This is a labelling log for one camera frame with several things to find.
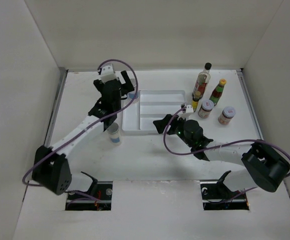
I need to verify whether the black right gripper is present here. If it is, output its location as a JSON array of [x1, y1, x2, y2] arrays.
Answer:
[[153, 113, 194, 148]]

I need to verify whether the blue label shaker jar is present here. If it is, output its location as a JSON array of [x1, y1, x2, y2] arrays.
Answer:
[[106, 122, 122, 145], [127, 78, 140, 104]]

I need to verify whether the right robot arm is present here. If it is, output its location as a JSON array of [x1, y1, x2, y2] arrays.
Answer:
[[153, 114, 290, 198]]

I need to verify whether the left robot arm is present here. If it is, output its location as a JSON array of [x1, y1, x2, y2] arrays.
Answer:
[[31, 69, 135, 200]]

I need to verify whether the white divided organizer tray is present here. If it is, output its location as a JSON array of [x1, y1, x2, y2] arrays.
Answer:
[[121, 90, 186, 136]]

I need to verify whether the small yellow label bottle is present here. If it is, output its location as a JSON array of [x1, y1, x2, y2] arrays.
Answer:
[[191, 91, 201, 112]]

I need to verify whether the red lid sauce jar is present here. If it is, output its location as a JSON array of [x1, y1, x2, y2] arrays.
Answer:
[[218, 106, 236, 125], [198, 99, 214, 119]]

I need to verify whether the tall black cap oil bottle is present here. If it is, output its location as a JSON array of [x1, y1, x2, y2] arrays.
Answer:
[[192, 62, 212, 98]]

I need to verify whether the green yellow cap sauce bottle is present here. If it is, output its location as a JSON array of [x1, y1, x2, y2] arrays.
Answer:
[[209, 78, 227, 106]]

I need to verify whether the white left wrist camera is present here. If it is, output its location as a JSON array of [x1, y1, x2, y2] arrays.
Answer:
[[98, 63, 116, 83]]

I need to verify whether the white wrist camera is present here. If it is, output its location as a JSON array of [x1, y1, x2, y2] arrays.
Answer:
[[178, 103, 194, 120], [98, 63, 116, 83]]

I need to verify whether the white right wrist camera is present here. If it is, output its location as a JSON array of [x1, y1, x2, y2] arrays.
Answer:
[[178, 103, 194, 120]]

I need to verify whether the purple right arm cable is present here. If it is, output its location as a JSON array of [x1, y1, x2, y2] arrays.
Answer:
[[162, 107, 290, 201]]

